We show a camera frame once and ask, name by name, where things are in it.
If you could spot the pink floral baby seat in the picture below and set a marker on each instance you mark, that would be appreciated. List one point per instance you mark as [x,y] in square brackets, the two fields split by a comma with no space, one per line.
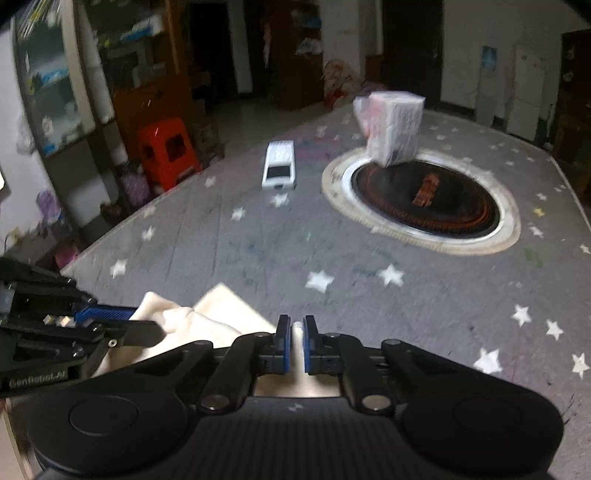
[339,81]

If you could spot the dark wooden display cabinet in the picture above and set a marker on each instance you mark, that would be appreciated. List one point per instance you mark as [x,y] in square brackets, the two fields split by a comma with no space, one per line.
[575,92]

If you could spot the round black hotplate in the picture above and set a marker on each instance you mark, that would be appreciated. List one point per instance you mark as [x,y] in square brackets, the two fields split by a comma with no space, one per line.
[425,198]

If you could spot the cream fleece garment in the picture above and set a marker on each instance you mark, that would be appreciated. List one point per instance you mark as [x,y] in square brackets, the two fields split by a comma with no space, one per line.
[217,314]

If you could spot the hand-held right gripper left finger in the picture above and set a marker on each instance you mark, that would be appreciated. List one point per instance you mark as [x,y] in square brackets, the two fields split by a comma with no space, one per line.
[283,344]

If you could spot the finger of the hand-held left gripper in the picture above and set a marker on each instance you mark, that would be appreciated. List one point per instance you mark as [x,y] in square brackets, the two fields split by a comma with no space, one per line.
[136,334]
[108,314]

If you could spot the white tissue pack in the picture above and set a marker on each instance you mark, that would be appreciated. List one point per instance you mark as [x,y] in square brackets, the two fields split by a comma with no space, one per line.
[392,124]

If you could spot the water dispenser with blue bottle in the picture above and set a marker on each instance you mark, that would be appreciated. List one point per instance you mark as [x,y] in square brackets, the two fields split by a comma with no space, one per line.
[487,87]

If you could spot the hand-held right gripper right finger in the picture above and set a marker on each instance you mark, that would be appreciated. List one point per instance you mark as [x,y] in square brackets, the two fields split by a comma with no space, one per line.
[308,345]

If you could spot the red plastic stool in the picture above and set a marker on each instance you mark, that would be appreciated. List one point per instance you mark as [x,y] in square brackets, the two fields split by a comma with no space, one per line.
[168,150]

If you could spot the grey star-print tablecloth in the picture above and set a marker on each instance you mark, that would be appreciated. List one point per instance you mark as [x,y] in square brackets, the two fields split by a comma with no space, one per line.
[258,249]

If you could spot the wooden shelf with boxes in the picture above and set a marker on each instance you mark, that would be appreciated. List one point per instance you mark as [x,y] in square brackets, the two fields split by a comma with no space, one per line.
[134,69]

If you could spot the dark wooden bookshelf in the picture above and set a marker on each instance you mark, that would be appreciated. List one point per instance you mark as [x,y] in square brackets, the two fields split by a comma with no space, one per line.
[295,55]

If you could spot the white refrigerator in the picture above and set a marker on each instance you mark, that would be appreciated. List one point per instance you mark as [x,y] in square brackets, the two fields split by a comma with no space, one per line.
[524,87]

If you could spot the white remote control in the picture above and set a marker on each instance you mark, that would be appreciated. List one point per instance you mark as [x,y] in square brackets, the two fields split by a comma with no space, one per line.
[279,166]

